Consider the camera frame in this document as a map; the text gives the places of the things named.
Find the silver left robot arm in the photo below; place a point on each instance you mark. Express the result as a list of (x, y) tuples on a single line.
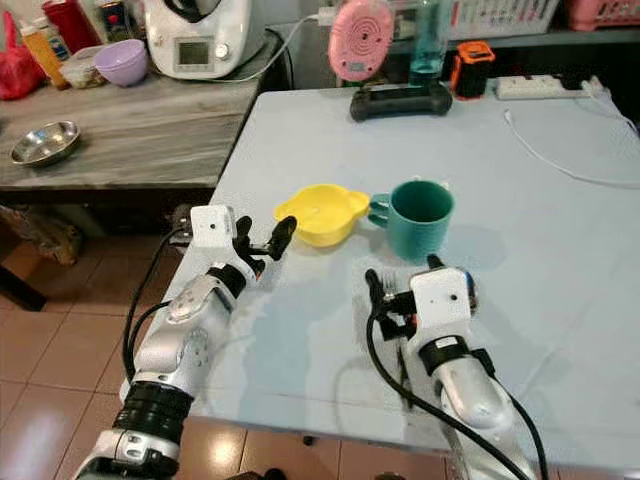
[(175, 335)]

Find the green ceramic mug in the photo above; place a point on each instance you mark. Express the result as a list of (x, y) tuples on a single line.
[(416, 226)]

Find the clear plastic container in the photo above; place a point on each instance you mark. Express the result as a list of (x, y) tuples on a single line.
[(82, 68)]

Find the purple plastic bowl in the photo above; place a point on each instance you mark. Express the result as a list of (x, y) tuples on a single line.
[(122, 63)]

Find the light blue tablecloth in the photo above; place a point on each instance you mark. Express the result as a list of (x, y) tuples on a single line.
[(540, 260)]

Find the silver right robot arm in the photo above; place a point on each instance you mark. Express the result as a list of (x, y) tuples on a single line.
[(465, 390)]

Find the orange bottle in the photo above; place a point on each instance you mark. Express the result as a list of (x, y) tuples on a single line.
[(45, 55)]

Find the yellow plastic bowl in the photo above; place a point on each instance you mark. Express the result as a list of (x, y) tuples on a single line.
[(322, 213)]

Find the blue clear water bottle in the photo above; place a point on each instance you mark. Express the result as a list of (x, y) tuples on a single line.
[(429, 45)]

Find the stainless steel bowl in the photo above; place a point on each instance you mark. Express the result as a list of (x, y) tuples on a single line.
[(45, 144)]

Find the white plastic basket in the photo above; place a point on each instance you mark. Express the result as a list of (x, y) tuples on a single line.
[(500, 15)]

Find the pink plastic basket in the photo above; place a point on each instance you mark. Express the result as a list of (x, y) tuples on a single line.
[(605, 12)]

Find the black plastic stand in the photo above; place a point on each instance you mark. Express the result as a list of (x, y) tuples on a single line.
[(400, 102)]

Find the orange and black device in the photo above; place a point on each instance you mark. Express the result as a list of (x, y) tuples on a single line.
[(473, 68)]

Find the white charger plug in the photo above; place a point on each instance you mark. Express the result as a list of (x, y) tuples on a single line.
[(326, 15)]

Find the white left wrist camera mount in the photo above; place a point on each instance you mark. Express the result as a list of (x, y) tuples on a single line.
[(213, 226)]

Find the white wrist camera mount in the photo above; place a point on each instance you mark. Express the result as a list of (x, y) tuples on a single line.
[(213, 226), (442, 298)]

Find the red plastic bag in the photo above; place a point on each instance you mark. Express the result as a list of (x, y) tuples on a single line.
[(18, 70)]

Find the grey wooden side table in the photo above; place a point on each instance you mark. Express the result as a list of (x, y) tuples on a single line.
[(150, 135)]

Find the red canister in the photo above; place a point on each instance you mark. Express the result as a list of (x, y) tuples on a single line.
[(72, 22)]

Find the white power strip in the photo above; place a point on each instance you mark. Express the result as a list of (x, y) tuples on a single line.
[(540, 87)]

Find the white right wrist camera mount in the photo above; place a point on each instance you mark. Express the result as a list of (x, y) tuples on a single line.
[(442, 298)]

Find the white kitchen appliance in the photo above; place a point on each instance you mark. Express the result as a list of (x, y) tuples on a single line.
[(202, 35)]

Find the pink round fan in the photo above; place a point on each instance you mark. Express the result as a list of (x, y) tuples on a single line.
[(361, 40)]

